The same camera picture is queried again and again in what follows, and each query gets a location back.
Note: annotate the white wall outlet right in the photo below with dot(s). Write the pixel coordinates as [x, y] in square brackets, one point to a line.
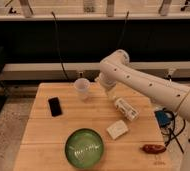
[170, 72]

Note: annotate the black smartphone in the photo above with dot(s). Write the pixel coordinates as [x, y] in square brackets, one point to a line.
[55, 107]

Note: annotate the blue connector box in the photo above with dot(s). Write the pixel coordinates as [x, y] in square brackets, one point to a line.
[162, 119]

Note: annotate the white plastic bottle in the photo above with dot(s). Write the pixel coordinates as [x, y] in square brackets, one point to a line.
[126, 109]

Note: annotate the green ceramic bowl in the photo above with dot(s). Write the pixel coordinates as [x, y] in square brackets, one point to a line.
[84, 148]

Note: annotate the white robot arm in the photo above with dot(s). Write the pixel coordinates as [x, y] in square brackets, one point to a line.
[174, 96]

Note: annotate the white soap bar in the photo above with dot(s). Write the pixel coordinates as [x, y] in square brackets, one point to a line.
[117, 129]

